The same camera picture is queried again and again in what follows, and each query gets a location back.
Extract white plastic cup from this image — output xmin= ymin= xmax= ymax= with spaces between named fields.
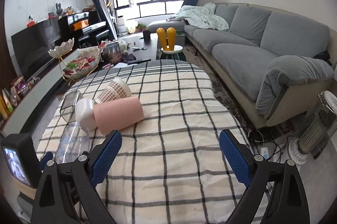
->
xmin=75 ymin=98 xmax=97 ymax=131

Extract shell shaped snack tray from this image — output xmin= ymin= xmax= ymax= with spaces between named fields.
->
xmin=48 ymin=38 xmax=101 ymax=82

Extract clear grey square cup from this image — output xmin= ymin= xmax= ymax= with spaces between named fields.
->
xmin=59 ymin=90 xmax=83 ymax=123

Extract dark coffee table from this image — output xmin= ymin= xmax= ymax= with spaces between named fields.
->
xmin=101 ymin=33 xmax=158 ymax=66

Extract black television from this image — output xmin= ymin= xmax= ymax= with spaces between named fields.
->
xmin=11 ymin=18 xmax=61 ymax=80

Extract black mug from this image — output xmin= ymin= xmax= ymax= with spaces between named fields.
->
xmin=143 ymin=30 xmax=151 ymax=43

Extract clear blue printed plastic cup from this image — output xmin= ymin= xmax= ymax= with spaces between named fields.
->
xmin=54 ymin=122 xmax=90 ymax=164

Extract grey ottoman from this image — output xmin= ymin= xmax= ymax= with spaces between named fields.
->
xmin=146 ymin=20 xmax=186 ymax=33

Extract black piano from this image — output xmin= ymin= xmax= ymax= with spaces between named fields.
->
xmin=58 ymin=10 xmax=109 ymax=49

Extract blue left curtain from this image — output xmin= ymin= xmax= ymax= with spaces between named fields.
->
xmin=84 ymin=0 xmax=117 ymax=41

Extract white power strip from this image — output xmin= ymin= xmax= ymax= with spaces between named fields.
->
xmin=260 ymin=146 xmax=271 ymax=161

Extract brown checked paper cup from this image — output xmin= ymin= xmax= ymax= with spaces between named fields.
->
xmin=94 ymin=77 xmax=131 ymax=104

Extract grey sectional sofa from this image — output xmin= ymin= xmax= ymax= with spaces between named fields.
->
xmin=185 ymin=3 xmax=336 ymax=128

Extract grey white tv cabinet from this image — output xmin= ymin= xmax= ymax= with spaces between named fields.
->
xmin=1 ymin=59 xmax=65 ymax=137

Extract snack packets on cabinet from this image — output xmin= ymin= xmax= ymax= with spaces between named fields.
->
xmin=1 ymin=76 xmax=40 ymax=123

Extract pink plastic cup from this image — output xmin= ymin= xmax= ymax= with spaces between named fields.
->
xmin=93 ymin=96 xmax=144 ymax=136

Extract yellow rabbit ear stool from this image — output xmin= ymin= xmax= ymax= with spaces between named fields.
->
xmin=156 ymin=27 xmax=186 ymax=61

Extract white electric heater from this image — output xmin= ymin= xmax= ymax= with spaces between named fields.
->
xmin=288 ymin=91 xmax=336 ymax=165

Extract light green blanket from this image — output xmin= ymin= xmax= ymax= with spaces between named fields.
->
xmin=168 ymin=2 xmax=229 ymax=31

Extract clear snack jar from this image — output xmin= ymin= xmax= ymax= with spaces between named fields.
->
xmin=105 ymin=42 xmax=122 ymax=65

